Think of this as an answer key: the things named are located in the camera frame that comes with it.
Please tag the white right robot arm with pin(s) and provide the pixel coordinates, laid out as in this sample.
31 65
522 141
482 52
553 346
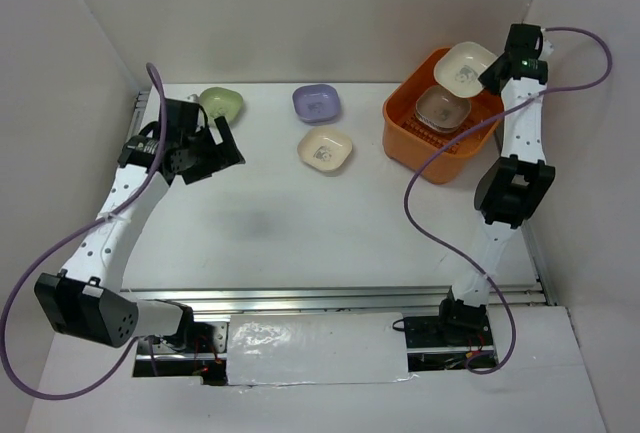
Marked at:
512 189

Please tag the orange plastic bin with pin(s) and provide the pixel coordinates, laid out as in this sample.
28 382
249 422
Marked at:
408 141

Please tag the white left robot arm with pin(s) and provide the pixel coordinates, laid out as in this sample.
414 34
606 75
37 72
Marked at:
84 298

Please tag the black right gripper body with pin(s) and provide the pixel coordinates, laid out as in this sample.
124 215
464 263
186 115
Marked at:
487 77

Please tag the aluminium rail frame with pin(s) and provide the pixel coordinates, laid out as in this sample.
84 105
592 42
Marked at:
275 235

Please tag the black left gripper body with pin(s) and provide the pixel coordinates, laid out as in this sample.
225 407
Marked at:
203 155

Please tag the brown plate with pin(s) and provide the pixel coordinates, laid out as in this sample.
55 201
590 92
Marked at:
441 111

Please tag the cream plate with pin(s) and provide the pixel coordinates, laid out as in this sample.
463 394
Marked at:
458 71
325 149

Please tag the purple plate far centre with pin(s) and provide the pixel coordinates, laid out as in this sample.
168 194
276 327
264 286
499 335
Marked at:
316 103

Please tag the green plate far left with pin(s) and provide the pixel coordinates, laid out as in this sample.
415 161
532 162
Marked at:
221 102

